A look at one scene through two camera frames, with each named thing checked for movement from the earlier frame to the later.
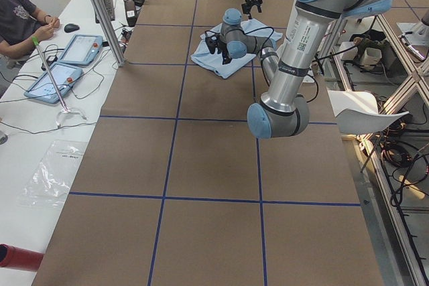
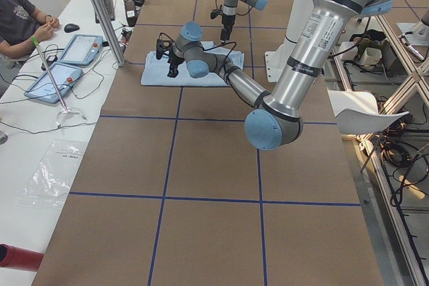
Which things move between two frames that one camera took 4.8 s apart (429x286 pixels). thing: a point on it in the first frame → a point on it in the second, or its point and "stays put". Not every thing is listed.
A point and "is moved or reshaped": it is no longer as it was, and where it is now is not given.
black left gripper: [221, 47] → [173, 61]
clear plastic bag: [51, 180] stays put
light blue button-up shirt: [212, 63] is moved or reshaped
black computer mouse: [71, 27] stays put
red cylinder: [20, 258] stays put
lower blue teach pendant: [54, 83] stays put
